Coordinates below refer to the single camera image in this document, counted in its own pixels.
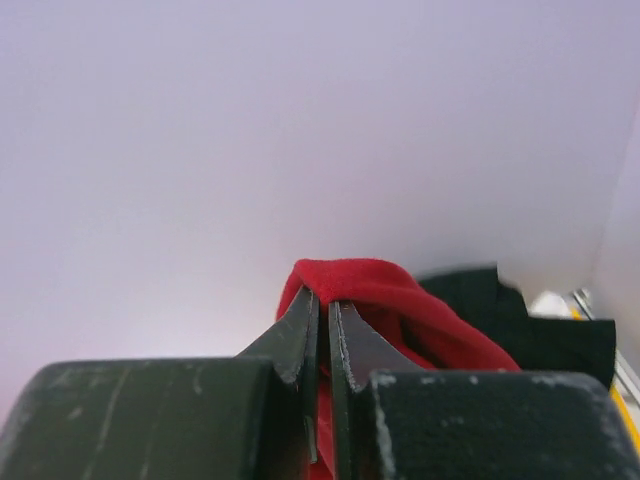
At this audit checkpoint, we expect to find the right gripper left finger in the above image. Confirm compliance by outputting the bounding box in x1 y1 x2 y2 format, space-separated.
1 288 320 480

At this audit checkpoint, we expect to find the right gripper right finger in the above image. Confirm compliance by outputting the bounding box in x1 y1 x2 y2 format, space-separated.
328 302 639 480

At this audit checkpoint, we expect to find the dark red t shirt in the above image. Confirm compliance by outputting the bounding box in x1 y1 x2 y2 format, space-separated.
276 257 524 480

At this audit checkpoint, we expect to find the black t shirt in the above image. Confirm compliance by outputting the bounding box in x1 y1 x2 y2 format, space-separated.
417 266 616 388

